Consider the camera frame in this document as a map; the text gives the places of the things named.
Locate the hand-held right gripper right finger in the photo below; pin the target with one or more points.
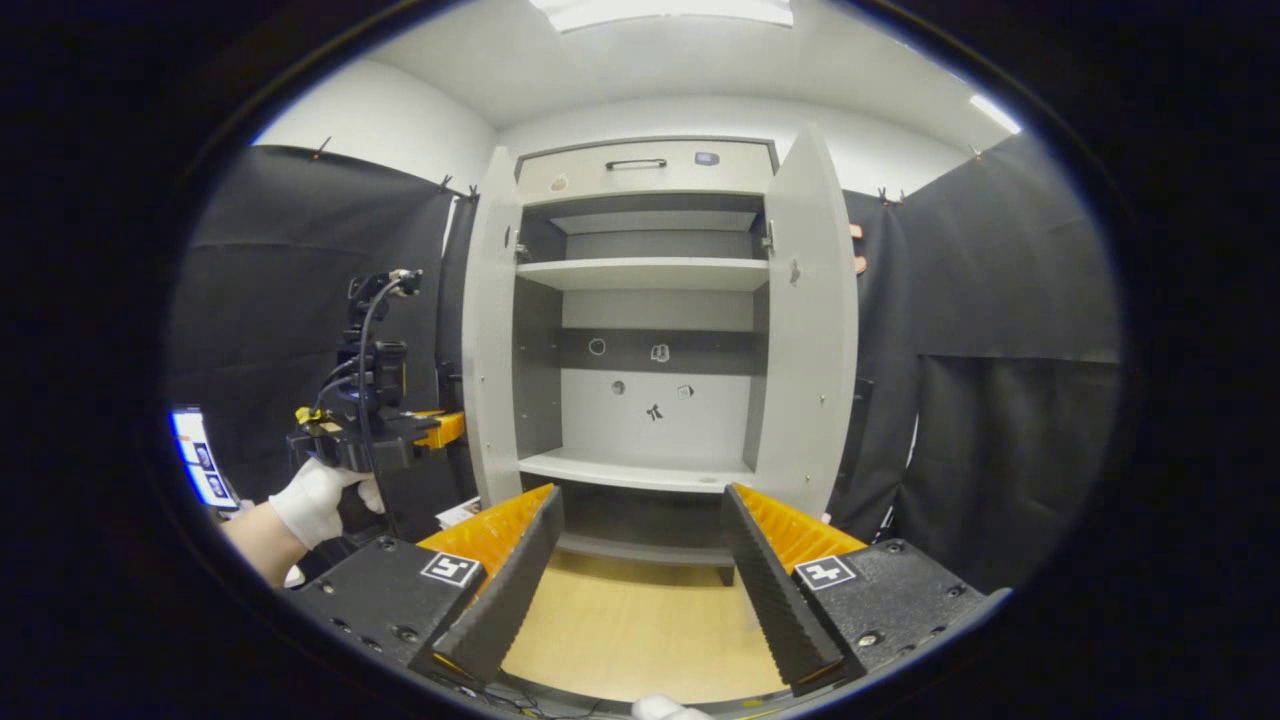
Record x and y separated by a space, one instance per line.
775 600

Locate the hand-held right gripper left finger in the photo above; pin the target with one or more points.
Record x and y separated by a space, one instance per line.
510 590

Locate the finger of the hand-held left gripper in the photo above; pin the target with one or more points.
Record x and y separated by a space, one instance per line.
442 430

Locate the grey cabinet door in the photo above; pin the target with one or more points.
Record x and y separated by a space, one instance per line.
490 350
810 350

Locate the grey double-door shoe cabinet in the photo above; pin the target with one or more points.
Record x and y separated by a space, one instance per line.
705 432

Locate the grey cabinet shelf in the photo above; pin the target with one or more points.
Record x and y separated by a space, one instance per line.
620 468
640 273

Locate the grey cabinet drawer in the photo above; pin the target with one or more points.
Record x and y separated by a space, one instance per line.
600 186

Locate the white booklet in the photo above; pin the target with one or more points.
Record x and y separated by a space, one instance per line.
458 513

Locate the black backdrop cloth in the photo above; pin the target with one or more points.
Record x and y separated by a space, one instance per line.
1000 300

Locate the large ceiling light panel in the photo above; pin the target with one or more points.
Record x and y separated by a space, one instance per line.
660 12

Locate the small ceiling light panel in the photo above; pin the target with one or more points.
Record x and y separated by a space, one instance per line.
995 114

